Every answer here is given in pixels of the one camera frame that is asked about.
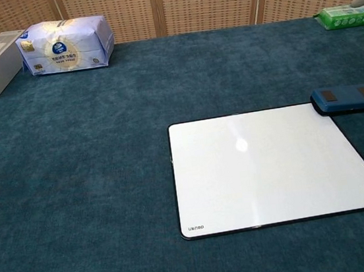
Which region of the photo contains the blue board eraser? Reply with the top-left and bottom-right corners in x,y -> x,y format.
308,82 -> 364,119

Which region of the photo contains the white board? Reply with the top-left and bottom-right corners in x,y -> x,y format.
166,96 -> 364,242

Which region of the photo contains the green wet wipes pack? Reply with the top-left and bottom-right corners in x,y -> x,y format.
312,2 -> 364,33

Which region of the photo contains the wooden woven folding screen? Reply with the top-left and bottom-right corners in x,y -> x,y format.
0,0 -> 364,59

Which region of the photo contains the white purple tissue pack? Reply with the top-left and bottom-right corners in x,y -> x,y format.
13,13 -> 118,79

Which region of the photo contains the blue carpet table cover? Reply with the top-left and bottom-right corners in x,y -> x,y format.
0,10 -> 364,272

